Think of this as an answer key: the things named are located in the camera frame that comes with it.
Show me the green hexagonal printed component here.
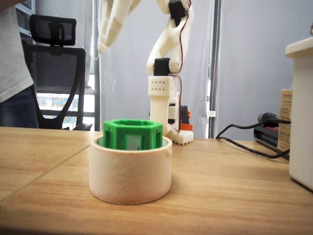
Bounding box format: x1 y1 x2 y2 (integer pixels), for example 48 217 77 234
102 118 164 151

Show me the beige masking tape roll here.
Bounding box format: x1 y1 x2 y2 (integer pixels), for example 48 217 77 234
88 135 174 206

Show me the white ribbed plastic bin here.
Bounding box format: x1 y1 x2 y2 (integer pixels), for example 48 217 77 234
284 36 313 192

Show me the black mesh office chair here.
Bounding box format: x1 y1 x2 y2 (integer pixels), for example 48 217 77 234
22 14 94 131

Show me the grey storage shelf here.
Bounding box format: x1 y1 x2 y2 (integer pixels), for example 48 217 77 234
15 0 37 46

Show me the person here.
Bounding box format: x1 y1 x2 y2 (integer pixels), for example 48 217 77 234
0 0 40 129

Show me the grey vertical pole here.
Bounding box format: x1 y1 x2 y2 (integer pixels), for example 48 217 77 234
210 0 224 139

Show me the orange black table clamp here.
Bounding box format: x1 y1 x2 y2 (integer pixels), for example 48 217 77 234
179 105 194 132

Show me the black ribbed plug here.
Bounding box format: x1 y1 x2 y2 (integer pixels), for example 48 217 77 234
257 112 291 126

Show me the black device with red label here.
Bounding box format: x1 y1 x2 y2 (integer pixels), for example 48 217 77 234
252 124 291 162

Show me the brown cardboard box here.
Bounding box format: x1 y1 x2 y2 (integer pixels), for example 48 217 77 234
278 88 293 152

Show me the grey window frame post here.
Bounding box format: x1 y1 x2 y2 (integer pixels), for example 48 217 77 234
92 0 102 132

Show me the red white base servo wire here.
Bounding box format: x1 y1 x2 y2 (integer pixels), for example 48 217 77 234
171 0 193 133

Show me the black power cable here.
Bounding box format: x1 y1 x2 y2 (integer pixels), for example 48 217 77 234
215 118 291 159

